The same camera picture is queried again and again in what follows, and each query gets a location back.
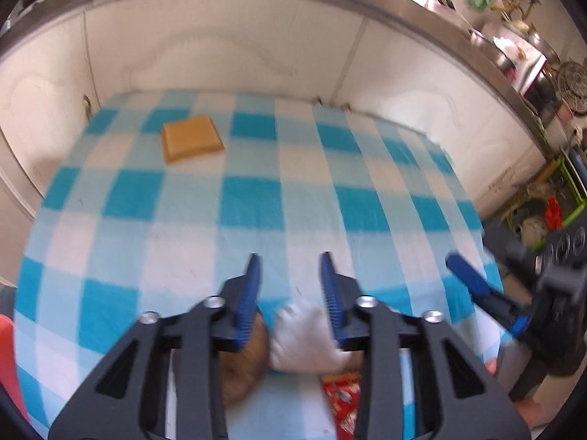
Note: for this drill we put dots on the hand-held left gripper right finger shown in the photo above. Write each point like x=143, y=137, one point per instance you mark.
x=331, y=293

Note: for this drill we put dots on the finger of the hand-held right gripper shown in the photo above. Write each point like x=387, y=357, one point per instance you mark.
x=467, y=275
x=518, y=326

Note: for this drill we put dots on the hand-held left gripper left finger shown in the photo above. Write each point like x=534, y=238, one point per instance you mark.
x=250, y=302

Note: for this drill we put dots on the white tissue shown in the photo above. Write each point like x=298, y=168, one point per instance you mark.
x=302, y=339

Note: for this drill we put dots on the brown root vegetable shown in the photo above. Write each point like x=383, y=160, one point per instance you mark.
x=243, y=362

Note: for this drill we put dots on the blue white checked tablecloth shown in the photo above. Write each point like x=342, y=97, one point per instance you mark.
x=206, y=220

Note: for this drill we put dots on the red snack packet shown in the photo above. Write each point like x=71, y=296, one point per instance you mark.
x=341, y=396

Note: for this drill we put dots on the green dish rack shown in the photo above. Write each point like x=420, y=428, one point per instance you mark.
x=564, y=178

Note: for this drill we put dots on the white cabinet door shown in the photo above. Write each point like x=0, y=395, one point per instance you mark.
x=41, y=101
x=435, y=114
x=220, y=50

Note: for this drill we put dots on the tan square pad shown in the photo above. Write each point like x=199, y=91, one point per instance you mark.
x=192, y=140

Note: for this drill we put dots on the round metal steamer rack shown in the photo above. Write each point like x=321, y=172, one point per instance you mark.
x=573, y=87

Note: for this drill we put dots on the steel pot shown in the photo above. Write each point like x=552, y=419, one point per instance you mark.
x=495, y=52
x=543, y=48

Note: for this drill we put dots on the red plastic chair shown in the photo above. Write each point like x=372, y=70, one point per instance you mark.
x=10, y=362

